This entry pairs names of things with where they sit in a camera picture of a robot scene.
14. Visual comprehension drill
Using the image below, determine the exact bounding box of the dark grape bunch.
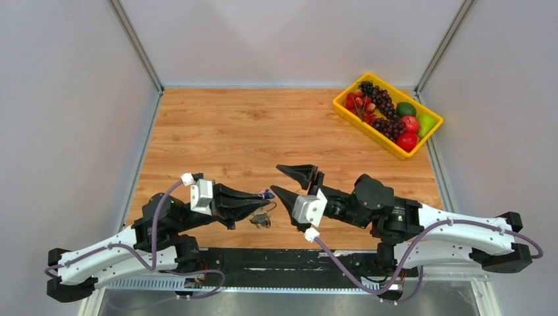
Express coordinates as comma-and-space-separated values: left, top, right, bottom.
358, 80, 405, 143

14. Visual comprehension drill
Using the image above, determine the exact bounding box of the aluminium rail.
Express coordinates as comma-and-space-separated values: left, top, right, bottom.
105, 248, 490, 294

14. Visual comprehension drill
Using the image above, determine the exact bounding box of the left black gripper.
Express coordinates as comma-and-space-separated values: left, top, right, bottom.
173, 178, 270, 232

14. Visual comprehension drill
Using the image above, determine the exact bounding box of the red strawberries cluster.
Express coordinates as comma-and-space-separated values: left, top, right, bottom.
343, 89, 377, 125

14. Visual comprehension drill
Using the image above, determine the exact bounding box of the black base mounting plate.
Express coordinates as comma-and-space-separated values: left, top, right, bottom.
159, 247, 419, 290

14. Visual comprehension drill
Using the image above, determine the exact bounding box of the green lime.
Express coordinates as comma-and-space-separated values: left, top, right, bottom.
395, 102, 417, 117

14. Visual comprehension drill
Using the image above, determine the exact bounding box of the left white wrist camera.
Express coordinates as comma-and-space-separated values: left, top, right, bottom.
180, 172, 215, 216

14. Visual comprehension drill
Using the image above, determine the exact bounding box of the metal keyring with keys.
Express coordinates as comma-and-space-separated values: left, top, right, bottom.
249, 201, 277, 229

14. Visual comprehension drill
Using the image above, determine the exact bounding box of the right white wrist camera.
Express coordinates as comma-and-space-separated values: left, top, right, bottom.
292, 188, 328, 243

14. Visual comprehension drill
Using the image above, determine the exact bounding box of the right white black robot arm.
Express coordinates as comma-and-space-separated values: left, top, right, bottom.
272, 165, 541, 275

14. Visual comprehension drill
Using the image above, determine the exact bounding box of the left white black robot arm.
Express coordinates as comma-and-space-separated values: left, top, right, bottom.
45, 178, 274, 303

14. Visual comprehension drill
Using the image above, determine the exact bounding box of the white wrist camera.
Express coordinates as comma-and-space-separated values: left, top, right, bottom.
180, 172, 215, 216
292, 188, 328, 243

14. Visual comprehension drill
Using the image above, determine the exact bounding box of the green pear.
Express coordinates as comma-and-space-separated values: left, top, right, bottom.
417, 114, 438, 138

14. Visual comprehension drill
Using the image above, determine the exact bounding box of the red round fruit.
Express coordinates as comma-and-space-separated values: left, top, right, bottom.
396, 132, 418, 153

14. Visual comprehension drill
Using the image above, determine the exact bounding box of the red apple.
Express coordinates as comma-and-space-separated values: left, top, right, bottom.
401, 115, 420, 134

